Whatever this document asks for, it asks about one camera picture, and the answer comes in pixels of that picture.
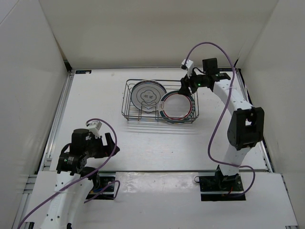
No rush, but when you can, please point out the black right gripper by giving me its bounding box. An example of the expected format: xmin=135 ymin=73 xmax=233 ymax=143
xmin=178 ymin=68 xmax=208 ymax=97

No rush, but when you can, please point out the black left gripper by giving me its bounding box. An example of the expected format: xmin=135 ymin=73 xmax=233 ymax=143
xmin=83 ymin=132 xmax=120 ymax=158

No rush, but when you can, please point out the green red rimmed plate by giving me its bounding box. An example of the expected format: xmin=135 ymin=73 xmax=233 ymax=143
xmin=158 ymin=90 xmax=195 ymax=124

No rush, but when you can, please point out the white plate with thin rim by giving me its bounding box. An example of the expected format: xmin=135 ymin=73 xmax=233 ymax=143
xmin=131 ymin=80 xmax=167 ymax=113

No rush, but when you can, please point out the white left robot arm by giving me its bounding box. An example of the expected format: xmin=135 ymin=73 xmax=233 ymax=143
xmin=40 ymin=129 xmax=120 ymax=229

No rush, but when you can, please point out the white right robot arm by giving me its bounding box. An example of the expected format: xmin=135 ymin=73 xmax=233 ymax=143
xmin=179 ymin=58 xmax=264 ymax=191

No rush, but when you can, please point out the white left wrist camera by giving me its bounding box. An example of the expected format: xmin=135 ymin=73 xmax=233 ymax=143
xmin=86 ymin=121 xmax=102 ymax=138

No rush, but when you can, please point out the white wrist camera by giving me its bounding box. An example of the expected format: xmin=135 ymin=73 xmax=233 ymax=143
xmin=86 ymin=121 xmax=102 ymax=138
xmin=181 ymin=59 xmax=193 ymax=78

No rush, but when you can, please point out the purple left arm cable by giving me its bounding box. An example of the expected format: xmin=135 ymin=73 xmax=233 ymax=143
xmin=17 ymin=118 xmax=121 ymax=229

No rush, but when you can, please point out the metal wire dish rack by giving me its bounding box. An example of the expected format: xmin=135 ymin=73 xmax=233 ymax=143
xmin=122 ymin=79 xmax=199 ymax=124

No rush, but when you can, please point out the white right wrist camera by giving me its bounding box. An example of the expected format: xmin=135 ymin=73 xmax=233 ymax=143
xmin=181 ymin=59 xmax=193 ymax=78

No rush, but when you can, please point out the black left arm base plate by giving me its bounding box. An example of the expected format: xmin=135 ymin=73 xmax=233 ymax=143
xmin=86 ymin=172 xmax=116 ymax=200

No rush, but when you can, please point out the aluminium table edge rail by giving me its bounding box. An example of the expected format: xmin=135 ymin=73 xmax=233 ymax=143
xmin=35 ymin=71 xmax=74 ymax=174

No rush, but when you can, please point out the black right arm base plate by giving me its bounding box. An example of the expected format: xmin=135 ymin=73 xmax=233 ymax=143
xmin=194 ymin=176 xmax=246 ymax=202

